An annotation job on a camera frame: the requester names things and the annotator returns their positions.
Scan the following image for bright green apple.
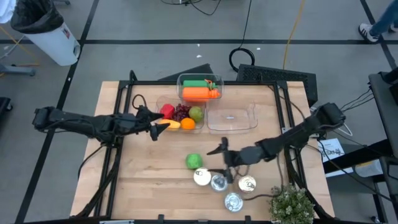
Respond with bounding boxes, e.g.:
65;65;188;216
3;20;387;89
185;152;204;170

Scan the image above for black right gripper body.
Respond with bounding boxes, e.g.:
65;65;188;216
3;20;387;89
223;147;256;169

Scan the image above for silver-lidded tin can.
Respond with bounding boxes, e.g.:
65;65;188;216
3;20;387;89
224;192;244;213
210;173;229;193

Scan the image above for gold-lidded tin can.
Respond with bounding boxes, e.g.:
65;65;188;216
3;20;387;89
238;174;257;194
193;167;213;187

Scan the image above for white plastic box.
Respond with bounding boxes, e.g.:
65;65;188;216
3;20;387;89
354;159;384;179

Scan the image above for dark red grape bunch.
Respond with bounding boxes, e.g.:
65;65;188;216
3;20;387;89
172;103;192;123

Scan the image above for grey stand base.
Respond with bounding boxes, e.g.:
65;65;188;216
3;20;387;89
0;63;36;77

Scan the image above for person's shoe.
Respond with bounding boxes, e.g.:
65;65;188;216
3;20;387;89
358;22;381;44

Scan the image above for speckled green pear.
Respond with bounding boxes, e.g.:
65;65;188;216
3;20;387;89
188;106;205;123

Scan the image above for coiled black floor cable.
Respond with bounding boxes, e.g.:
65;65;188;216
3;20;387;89
228;0;256;73

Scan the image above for deep clear plastic container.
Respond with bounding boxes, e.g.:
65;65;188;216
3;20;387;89
176;73;225;102

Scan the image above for black support beam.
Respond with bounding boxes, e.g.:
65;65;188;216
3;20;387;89
322;138;394;175

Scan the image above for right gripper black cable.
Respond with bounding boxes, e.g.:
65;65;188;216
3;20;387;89
242;167;282;202

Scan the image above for thin yellow cord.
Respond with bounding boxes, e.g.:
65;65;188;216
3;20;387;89
0;26;40;68

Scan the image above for black cart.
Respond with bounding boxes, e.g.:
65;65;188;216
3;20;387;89
368;70;398;224

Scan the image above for white cloth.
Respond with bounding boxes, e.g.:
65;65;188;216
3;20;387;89
0;0;17;24

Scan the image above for orange fruit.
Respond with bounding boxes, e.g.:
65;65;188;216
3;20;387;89
180;117;197;131

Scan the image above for shallow clear plastic tray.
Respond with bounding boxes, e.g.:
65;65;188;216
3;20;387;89
205;100;259;135
155;95;206;134

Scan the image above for red bell pepper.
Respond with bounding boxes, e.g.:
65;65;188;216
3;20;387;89
159;103;176;120

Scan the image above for person's leg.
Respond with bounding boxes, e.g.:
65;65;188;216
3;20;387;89
369;0;398;37

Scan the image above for white printed paper sheet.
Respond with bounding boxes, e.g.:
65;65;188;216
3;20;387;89
317;138;346;163

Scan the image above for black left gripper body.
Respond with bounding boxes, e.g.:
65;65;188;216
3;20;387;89
124;111;153;134

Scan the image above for white trash bin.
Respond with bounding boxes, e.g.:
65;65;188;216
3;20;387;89
24;21;81;67

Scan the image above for white cables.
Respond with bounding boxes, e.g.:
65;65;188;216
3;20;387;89
309;105;354;138

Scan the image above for black trash bag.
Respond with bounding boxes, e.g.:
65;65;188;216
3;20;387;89
10;0;65;35

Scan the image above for black equipment foot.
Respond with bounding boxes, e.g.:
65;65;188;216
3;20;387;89
0;96;14;118

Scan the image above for yellow banana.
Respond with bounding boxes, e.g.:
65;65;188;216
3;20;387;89
158;119;182;130

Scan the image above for small potted green plant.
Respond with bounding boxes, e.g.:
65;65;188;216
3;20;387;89
269;183;317;224

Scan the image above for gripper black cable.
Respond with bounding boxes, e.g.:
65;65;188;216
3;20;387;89
131;93;148;110
242;167;282;202

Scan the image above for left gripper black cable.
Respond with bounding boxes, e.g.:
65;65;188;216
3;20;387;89
131;93;148;110

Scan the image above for yellow floor cable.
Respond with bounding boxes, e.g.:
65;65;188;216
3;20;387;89
282;0;307;70

